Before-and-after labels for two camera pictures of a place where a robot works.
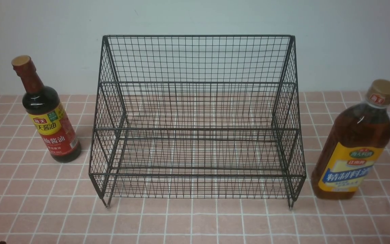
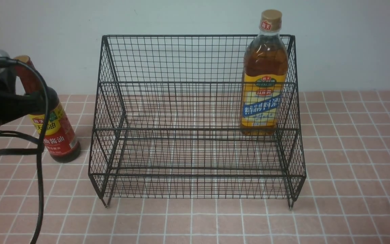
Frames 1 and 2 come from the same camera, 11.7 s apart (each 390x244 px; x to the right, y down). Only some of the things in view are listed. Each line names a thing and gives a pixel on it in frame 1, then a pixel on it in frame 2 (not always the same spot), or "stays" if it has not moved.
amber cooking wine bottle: (355, 144) to (264, 73)
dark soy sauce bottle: (42, 105) stays
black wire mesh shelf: (198, 116) stays
